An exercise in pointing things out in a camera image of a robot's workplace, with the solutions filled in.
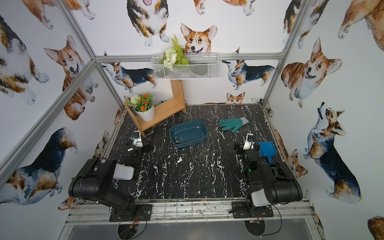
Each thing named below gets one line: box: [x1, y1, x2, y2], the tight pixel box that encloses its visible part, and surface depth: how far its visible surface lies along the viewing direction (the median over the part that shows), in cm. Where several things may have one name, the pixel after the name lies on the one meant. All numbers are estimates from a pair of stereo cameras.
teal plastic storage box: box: [169, 119, 208, 148], surface depth 107 cm
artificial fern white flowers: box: [159, 34, 189, 70], surface depth 82 cm
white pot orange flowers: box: [124, 91, 155, 122], surface depth 97 cm
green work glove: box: [219, 116, 249, 133], surface depth 111 cm
